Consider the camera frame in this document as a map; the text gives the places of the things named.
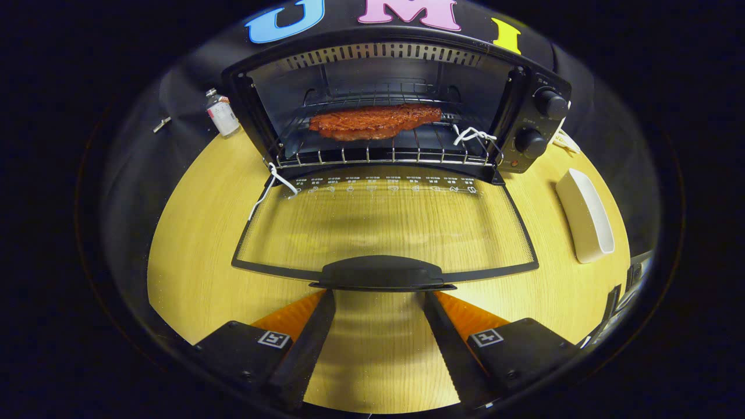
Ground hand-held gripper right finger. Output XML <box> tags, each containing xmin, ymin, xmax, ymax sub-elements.
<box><xmin>422</xmin><ymin>290</ymin><xmax>583</xmax><ymax>407</ymax></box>

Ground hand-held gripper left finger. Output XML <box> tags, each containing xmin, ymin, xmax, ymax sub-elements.
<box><xmin>195</xmin><ymin>289</ymin><xmax>337</xmax><ymax>411</ymax></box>

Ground black toaster oven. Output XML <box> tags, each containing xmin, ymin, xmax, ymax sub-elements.
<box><xmin>221</xmin><ymin>26</ymin><xmax>572</xmax><ymax>292</ymax></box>

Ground reddish brown meat piece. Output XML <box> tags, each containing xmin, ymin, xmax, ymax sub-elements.
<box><xmin>308</xmin><ymin>104</ymin><xmax>443</xmax><ymax>142</ymax></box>

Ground white rectangular plate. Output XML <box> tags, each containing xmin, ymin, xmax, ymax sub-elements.
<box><xmin>555</xmin><ymin>168</ymin><xmax>615</xmax><ymax>264</ymax></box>

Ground clear bottle with red label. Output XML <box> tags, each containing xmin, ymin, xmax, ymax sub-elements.
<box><xmin>205</xmin><ymin>88</ymin><xmax>241</xmax><ymax>139</ymax></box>

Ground white string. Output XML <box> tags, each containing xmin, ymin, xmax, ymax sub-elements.
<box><xmin>453</xmin><ymin>124</ymin><xmax>499</xmax><ymax>150</ymax></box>
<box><xmin>249</xmin><ymin>163</ymin><xmax>300</xmax><ymax>221</ymax></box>

